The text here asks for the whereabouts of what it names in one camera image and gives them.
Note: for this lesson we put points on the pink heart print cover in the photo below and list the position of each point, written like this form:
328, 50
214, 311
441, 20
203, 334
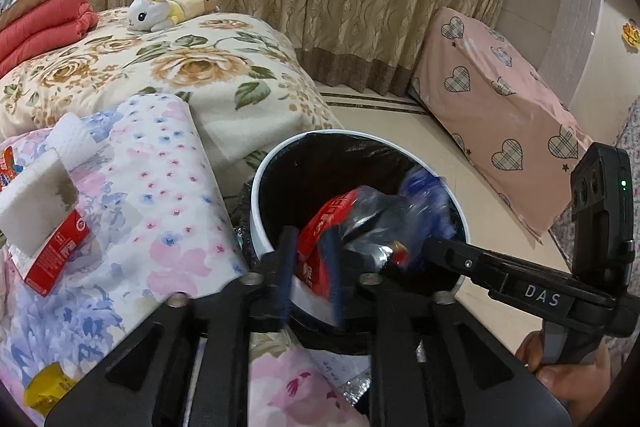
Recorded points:
500, 107

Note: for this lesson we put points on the folded red blanket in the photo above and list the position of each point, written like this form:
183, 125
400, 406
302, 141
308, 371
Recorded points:
45, 24

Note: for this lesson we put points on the red snack packet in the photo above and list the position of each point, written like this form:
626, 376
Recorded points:
320, 219

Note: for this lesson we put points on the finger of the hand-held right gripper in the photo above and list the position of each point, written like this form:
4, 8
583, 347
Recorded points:
460, 259

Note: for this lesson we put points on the blue plastic wrapper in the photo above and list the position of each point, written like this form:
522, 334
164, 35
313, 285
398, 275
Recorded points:
420, 184

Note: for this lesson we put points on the white paper note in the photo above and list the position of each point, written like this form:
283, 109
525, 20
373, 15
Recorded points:
340, 364

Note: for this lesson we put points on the yellow packet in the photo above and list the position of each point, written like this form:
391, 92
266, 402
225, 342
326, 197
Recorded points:
45, 389

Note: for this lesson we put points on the yellow wall decoration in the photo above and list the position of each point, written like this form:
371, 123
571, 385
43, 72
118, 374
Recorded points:
632, 34

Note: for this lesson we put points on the white round trash bin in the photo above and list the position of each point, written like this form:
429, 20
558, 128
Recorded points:
260, 227

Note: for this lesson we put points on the white rabbit plush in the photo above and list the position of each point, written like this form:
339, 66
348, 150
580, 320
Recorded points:
145, 9

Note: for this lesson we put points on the silver foil mat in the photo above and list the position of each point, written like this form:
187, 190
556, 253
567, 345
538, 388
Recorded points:
357, 391

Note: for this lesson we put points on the red and white box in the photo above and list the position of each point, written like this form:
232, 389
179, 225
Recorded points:
55, 257

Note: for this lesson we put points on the large white sponge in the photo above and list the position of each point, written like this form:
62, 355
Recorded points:
35, 202

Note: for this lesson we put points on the red and blue packet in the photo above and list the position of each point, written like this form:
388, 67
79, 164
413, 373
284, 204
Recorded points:
10, 162

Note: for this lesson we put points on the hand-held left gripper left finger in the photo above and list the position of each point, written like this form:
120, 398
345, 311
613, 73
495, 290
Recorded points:
283, 282

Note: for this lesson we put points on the beige rose print blanket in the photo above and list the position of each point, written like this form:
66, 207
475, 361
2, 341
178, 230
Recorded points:
200, 62

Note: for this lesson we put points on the yellow bear plush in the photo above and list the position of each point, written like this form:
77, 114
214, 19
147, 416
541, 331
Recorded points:
196, 2

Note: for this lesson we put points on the person's right hand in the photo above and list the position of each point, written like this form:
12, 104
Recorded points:
570, 382

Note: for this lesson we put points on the pastel floral quilt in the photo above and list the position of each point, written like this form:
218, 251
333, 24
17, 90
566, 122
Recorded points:
165, 207

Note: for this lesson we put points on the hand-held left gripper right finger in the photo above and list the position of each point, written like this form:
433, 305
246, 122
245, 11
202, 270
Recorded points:
332, 277

